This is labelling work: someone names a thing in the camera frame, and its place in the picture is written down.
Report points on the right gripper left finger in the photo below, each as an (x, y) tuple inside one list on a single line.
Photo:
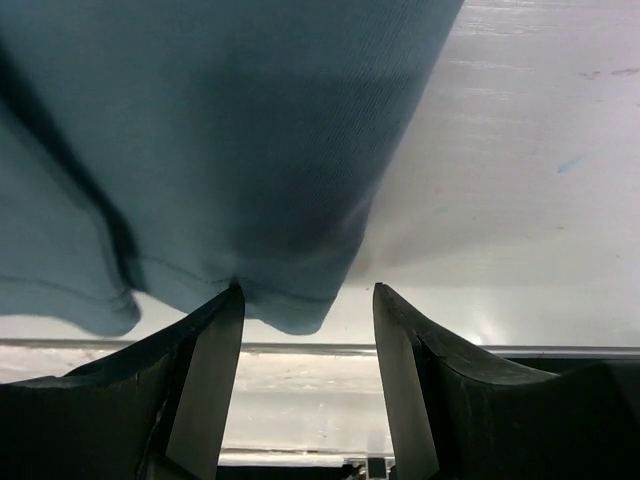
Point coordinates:
[(156, 409)]

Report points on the grey-blue t shirt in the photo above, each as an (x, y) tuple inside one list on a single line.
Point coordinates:
[(180, 147)]

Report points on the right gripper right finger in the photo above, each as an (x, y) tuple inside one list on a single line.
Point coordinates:
[(458, 411)]

